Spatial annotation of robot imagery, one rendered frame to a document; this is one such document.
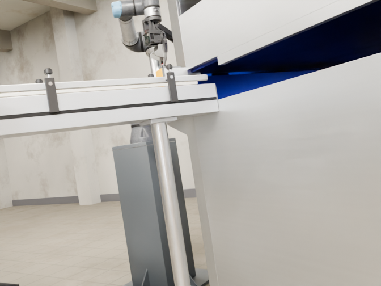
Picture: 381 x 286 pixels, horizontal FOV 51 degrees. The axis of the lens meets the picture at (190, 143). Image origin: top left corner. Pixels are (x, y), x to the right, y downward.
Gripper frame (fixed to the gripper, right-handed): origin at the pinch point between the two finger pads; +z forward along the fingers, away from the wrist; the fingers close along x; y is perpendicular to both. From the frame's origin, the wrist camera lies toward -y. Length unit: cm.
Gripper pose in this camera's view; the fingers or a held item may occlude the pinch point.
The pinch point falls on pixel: (164, 62)
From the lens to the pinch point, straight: 185.5
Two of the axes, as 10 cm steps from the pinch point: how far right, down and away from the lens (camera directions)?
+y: -8.5, 1.3, -5.1
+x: 5.0, -0.8, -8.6
